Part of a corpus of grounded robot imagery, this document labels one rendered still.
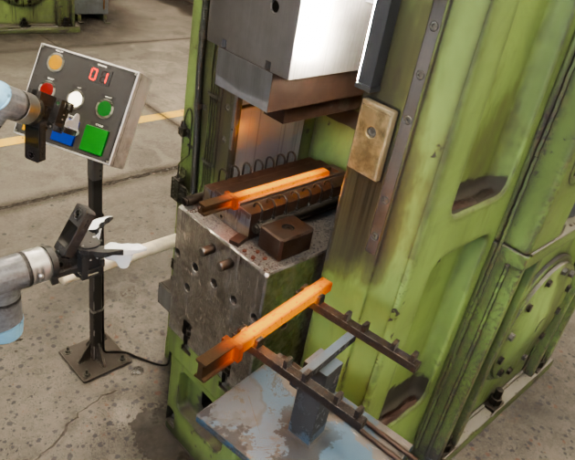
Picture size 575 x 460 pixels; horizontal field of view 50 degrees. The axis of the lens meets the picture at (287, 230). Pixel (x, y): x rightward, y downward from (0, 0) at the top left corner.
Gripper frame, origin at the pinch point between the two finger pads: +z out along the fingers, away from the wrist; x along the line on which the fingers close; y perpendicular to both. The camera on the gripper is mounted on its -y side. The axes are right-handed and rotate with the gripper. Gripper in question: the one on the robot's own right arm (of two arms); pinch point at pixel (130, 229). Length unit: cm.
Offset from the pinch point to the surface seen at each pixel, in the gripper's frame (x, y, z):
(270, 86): 7.4, -33.5, 30.7
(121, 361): -50, 99, 29
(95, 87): -52, -13, 20
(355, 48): 13, -42, 52
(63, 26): -456, 93, 206
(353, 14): 13, -50, 48
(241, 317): 15.5, 26.6, 24.7
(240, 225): 4.1, 6.1, 30.7
